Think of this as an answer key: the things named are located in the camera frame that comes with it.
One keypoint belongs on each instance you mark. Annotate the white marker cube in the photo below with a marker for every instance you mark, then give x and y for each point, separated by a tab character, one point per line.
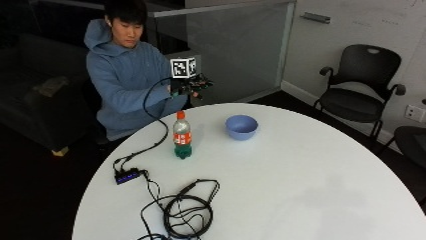
182	67

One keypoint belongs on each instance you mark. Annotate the glass partition panel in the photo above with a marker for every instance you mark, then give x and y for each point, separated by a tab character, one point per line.
230	50

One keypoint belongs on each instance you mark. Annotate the blue plastic bowl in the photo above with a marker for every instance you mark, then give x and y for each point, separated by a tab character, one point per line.
241	127

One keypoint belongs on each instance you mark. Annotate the green plastic soda bottle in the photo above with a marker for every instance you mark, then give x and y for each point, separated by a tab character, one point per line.
182	135

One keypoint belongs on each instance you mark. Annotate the the person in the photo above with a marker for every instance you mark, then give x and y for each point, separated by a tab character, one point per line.
124	83

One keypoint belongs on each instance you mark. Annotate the black hub with blue lights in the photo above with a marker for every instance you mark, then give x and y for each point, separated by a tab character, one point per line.
128	175

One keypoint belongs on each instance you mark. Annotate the black office chair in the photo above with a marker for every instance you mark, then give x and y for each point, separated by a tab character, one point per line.
410	141
359	90

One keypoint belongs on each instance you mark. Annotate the dark sofa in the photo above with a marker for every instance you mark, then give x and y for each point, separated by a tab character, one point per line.
40	90

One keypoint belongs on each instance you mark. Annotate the grey wall-mounted tray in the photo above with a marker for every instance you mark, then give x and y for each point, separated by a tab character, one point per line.
314	17

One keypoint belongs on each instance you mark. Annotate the white wall socket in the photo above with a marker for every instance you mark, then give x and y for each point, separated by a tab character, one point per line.
414	113

